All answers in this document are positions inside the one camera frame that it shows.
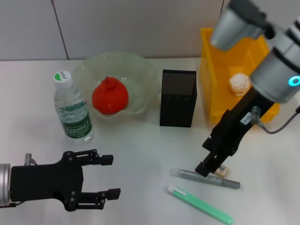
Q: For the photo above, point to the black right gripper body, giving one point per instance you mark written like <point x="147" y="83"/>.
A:
<point x="236" y="124"/>

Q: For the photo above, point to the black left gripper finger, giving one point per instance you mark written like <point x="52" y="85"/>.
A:
<point x="98" y="158"/>
<point x="100" y="197"/>

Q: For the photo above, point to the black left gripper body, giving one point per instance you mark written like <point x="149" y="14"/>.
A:
<point x="47" y="182"/>

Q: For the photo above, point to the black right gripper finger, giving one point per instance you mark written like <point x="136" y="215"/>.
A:
<point x="211" y="164"/>
<point x="208" y="144"/>

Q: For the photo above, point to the white paper ball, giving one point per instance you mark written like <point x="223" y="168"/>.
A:
<point x="239" y="84"/>

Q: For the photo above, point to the mint green pen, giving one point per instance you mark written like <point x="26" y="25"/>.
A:
<point x="199" y="204"/>

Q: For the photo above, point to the clear green-label water bottle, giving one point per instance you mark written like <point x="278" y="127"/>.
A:
<point x="75" y="112"/>

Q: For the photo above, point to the orange fruit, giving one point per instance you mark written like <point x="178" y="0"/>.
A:
<point x="110" y="96"/>

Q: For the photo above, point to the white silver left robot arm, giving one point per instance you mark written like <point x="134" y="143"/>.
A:
<point x="4" y="184"/>

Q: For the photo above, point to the beige eraser with barcode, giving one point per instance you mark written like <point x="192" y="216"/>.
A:
<point x="224" y="170"/>

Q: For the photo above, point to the silver grey marker pen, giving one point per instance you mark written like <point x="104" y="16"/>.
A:
<point x="187" y="174"/>

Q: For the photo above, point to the black mesh pen holder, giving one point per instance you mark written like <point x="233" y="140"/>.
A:
<point x="178" y="103"/>

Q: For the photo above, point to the pale green glass fruit plate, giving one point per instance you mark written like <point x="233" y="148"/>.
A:
<point x="140" y="77"/>

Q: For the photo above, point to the yellow plastic bin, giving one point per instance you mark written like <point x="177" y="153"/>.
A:
<point x="208" y="93"/>

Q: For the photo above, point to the right wrist camera housing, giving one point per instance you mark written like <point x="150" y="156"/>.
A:
<point x="234" y="25"/>

